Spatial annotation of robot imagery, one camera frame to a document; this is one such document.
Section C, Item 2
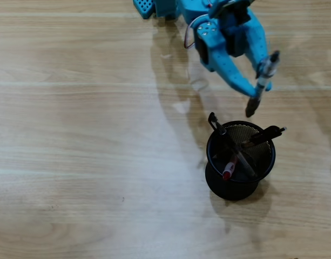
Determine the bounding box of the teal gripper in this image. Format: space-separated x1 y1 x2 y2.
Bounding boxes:
194 10 273 97

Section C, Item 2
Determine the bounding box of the red white black servo wire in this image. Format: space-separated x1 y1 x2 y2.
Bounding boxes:
184 13 209 50

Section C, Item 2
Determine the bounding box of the red pen white grip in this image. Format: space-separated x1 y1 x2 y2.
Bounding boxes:
221 156 239 181

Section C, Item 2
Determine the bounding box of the teal wrist camera module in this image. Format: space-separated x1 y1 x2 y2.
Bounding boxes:
207 0 259 25

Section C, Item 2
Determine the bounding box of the clear gel pen black cap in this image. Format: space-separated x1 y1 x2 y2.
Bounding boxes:
207 112 258 178

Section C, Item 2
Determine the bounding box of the black mesh pen holder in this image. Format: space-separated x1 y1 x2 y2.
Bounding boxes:
205 120 276 201

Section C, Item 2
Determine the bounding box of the clear pen grey grip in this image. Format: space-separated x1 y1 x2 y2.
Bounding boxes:
245 50 281 118

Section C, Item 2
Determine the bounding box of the black retractable pen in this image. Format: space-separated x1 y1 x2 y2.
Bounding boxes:
242 125 288 148

